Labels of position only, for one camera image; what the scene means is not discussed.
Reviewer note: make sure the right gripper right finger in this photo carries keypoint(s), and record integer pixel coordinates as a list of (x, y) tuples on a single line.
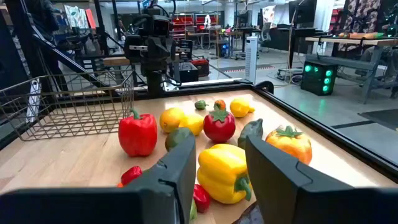
[(280, 193)]

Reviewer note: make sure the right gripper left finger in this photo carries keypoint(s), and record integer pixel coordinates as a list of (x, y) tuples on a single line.
[(168, 186)]

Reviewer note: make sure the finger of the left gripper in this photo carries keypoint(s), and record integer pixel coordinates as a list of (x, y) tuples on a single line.
[(186, 43), (133, 42)]

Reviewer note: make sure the orange carrot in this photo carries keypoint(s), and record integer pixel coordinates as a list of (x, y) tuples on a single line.
[(120, 185)]

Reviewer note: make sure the orange tomato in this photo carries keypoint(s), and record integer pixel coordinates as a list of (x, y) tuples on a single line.
[(292, 146)]

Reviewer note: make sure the green avocado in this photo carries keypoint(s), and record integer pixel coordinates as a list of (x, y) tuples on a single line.
[(175, 138)]

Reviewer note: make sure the yellow bell pepper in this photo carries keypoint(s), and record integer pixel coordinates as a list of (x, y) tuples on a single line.
[(220, 171)]

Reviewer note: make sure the large red bell pepper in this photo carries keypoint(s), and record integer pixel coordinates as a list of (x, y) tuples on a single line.
[(138, 137)]

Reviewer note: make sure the orange citrus fruit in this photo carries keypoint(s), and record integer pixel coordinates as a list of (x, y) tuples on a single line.
[(170, 119)]

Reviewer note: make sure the dark green cucumber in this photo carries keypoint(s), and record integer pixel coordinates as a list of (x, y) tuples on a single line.
[(250, 130)]

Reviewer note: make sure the red tomato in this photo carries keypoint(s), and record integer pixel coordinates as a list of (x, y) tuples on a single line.
[(219, 129)]

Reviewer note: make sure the small yellow chili pepper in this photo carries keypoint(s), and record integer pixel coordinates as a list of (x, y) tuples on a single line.
[(251, 109)]

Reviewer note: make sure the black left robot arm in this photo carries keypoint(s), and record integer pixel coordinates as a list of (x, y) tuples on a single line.
[(154, 84)]

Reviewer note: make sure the red storage shelves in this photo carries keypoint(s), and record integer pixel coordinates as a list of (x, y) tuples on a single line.
[(186, 21)]

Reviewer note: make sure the black red case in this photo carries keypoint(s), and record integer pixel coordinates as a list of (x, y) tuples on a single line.
[(200, 67)]

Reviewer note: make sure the black box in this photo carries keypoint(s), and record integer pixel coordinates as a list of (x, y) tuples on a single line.
[(188, 73)]

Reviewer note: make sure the hanging printed sheets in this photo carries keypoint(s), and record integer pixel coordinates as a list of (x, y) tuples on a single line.
[(76, 17)]

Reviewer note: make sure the small green pepper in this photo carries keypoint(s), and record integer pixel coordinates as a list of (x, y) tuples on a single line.
[(200, 104)]

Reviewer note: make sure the white tower fan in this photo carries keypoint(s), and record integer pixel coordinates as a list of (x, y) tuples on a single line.
[(251, 59)]

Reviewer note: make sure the black steel diagonal beam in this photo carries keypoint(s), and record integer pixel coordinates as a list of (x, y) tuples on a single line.
[(66, 57)]

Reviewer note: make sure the small orange-red tomato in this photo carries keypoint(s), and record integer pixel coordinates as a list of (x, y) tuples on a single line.
[(220, 104)]

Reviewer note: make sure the grey office chair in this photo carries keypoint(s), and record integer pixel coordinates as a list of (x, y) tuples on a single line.
[(265, 32)]

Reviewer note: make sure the black desk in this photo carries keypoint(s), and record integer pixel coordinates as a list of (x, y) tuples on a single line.
[(298, 32)]

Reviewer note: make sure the black computer green fans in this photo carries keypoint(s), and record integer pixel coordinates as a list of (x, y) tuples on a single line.
[(317, 81)]

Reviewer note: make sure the black monitor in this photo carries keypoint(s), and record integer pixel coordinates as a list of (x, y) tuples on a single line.
[(303, 12)]

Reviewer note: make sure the dark floor mat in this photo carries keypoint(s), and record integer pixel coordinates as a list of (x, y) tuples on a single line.
[(382, 118)]

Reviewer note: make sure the wooden top workbench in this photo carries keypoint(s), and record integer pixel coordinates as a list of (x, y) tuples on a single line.
[(351, 41)]

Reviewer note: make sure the patterned curtain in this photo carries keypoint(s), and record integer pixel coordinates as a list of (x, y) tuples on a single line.
[(363, 15)]

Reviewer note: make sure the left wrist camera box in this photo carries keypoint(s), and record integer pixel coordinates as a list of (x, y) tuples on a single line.
[(160, 26)]

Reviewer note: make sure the black aluminium table frame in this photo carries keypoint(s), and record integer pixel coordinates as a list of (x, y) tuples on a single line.
[(311, 120)]

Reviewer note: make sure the black frame clamp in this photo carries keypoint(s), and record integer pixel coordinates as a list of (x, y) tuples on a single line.
[(264, 86)]

